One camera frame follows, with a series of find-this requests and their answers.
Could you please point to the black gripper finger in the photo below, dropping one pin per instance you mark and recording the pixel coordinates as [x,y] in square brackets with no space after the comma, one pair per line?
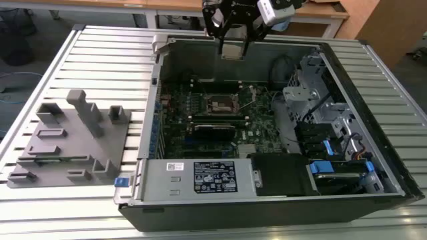
[209,22]
[257,30]

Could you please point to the silver CPU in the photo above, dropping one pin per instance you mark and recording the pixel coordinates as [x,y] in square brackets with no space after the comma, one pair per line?
[233,51]

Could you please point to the CPU socket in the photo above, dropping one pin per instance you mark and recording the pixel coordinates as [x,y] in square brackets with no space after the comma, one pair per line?
[223,105]

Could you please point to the grey case release latch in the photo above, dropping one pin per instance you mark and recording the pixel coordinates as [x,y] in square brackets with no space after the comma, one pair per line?
[159,43]

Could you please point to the wooden desk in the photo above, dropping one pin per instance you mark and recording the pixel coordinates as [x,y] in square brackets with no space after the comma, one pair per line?
[316,12]
[100,3]

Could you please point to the silver drive cage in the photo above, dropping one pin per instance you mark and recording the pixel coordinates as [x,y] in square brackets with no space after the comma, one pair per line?
[296,93]

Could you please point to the green motherboard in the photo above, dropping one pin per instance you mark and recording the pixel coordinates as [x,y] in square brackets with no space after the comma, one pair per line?
[263,125]

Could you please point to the wooden cabinet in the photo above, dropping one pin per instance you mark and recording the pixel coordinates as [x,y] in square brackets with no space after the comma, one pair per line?
[393,25]

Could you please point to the black graphics card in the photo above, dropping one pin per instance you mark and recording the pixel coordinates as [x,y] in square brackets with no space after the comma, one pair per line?
[213,132]

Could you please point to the black disk bay block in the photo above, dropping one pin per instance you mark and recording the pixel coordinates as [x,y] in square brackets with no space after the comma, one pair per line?
[313,135]

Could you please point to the silver chipset heatsink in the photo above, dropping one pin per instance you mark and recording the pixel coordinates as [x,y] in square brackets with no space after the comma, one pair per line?
[247,148]

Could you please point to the black chair base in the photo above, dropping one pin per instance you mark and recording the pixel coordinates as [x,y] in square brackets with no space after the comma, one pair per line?
[420,53]

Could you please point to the blue disk carrier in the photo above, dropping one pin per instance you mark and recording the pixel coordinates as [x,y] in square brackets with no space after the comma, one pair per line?
[320,167]
[328,147]

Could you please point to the black plastic shroud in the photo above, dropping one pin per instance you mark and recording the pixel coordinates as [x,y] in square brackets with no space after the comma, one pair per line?
[280,175]

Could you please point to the silver hard disk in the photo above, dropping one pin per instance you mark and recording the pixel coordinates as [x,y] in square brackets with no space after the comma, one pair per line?
[336,176]

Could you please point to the blue plastic tab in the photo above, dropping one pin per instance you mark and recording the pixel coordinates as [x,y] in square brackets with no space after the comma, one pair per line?
[368,167]

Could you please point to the grey parts rack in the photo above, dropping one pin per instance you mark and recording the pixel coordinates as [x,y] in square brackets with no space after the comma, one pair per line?
[76,150]

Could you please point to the silver power supply unit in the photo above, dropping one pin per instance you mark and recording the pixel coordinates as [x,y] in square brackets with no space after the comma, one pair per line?
[156,182]

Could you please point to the green RAM stick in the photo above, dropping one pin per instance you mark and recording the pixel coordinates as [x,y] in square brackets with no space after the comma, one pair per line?
[71,157]

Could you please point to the blue case latch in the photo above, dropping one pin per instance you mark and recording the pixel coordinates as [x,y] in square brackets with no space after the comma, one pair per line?
[121,182]

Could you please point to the black PC case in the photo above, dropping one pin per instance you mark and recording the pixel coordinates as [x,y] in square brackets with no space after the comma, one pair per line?
[233,217]

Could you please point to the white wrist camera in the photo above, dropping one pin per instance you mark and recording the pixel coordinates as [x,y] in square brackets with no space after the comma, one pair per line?
[275,12]

